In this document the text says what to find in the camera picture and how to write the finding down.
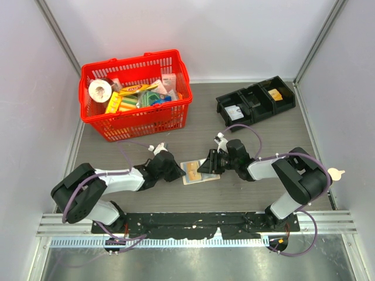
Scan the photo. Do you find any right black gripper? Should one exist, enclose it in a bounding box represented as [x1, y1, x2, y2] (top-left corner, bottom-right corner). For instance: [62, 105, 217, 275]
[197, 149, 238, 174]

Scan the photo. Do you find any beige leather card holder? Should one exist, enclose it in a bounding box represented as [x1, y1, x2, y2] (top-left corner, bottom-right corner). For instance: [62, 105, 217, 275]
[180, 159, 220, 186]

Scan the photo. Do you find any gold VIP card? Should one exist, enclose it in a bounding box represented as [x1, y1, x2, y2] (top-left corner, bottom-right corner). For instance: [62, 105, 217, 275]
[183, 161, 203, 183]

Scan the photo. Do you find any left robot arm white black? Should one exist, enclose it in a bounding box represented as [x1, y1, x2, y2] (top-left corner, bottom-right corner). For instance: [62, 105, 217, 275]
[51, 150, 186, 233]

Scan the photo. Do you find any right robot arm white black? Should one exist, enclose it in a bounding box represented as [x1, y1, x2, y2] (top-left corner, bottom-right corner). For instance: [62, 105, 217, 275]
[197, 138, 333, 231]

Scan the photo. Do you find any white card in bin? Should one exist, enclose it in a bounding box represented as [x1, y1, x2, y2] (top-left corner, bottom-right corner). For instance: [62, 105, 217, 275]
[224, 105, 244, 121]

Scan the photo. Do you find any gold card in bin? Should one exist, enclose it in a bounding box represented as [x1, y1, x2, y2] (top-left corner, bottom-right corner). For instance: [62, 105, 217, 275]
[268, 88, 283, 101]

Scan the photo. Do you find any black bin left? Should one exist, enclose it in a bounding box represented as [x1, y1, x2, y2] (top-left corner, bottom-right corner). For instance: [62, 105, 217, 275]
[216, 91, 254, 127]

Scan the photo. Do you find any black bin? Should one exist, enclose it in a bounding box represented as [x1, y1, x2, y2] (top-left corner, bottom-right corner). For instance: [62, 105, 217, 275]
[239, 84, 275, 124]
[259, 76, 296, 114]
[216, 91, 254, 127]

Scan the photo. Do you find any black bin middle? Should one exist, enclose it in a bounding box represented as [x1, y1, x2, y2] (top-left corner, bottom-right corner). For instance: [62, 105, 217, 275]
[239, 84, 275, 124]

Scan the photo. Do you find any green packaged item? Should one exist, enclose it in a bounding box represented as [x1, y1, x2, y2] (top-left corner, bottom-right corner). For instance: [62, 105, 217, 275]
[137, 91, 165, 108]

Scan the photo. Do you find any red plastic shopping basket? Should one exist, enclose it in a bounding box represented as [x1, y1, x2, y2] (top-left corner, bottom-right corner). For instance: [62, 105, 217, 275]
[79, 49, 193, 142]

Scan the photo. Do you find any yellow green sponge pack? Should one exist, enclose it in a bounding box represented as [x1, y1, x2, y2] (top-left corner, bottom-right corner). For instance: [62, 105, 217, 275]
[118, 95, 138, 112]

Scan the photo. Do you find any white pink box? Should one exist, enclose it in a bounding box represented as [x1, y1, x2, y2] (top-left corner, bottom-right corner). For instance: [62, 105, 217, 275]
[161, 73, 176, 92]

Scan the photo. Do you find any yellow box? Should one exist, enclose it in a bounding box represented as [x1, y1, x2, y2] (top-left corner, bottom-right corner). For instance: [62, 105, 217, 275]
[105, 91, 122, 114]

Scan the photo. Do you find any yellow snack bag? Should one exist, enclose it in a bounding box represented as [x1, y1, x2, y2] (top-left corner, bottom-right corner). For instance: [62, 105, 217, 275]
[118, 84, 158, 96]

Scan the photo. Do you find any black bin right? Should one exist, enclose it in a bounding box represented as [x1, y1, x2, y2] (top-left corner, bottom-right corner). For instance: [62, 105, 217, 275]
[259, 76, 296, 114]

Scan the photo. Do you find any green liquid squeeze bottle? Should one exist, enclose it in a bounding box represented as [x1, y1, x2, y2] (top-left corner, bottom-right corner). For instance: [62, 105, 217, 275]
[328, 167, 345, 181]

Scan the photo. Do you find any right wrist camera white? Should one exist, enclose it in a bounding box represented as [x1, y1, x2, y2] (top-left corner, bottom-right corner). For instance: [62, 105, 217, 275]
[214, 132, 228, 152]

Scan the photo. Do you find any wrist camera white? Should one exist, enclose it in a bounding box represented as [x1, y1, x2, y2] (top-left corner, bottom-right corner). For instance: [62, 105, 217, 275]
[148, 142, 168, 156]
[214, 132, 228, 152]

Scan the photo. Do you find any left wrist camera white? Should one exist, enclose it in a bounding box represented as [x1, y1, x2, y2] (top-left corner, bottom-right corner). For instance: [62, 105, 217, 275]
[148, 142, 168, 156]

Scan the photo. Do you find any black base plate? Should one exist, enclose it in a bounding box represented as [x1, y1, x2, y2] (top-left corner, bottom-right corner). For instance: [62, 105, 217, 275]
[87, 212, 300, 240]

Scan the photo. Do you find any white cable duct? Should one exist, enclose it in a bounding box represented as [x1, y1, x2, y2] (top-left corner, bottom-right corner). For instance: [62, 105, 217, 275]
[50, 236, 270, 249]

